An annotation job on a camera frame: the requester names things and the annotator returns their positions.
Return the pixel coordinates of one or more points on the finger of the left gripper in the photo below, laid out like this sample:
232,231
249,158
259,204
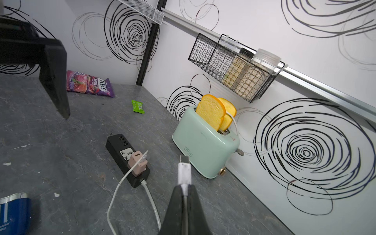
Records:
21,44

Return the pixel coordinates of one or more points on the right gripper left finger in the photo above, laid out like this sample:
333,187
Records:
172,223

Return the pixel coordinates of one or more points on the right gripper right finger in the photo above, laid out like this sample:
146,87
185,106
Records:
197,223

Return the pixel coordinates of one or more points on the pink USB charger adapter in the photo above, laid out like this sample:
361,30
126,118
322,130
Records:
138,162

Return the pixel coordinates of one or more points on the black power strip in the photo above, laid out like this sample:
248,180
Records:
126,157

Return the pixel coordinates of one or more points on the blue electric shaver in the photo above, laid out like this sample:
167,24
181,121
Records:
15,214

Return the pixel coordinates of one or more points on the purple candy bag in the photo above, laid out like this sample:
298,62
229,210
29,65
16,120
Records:
83,83

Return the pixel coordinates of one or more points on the mint green toaster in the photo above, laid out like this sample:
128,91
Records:
207,149

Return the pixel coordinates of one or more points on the front yellow toast slice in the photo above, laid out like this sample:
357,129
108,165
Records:
211,110

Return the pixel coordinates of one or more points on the yellow toast slice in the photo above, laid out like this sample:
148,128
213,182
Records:
230,112
211,110

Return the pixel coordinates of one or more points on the rear yellow toast slice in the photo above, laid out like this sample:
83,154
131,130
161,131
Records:
230,112

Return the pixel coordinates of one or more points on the green snack packet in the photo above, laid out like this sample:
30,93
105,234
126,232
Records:
137,107

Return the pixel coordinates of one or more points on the white lid spice jar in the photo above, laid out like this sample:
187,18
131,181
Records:
255,73

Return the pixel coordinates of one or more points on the white mesh wall shelf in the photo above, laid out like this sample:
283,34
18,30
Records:
144,8

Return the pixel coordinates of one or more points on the black wire wall basket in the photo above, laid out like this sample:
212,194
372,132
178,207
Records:
215,58

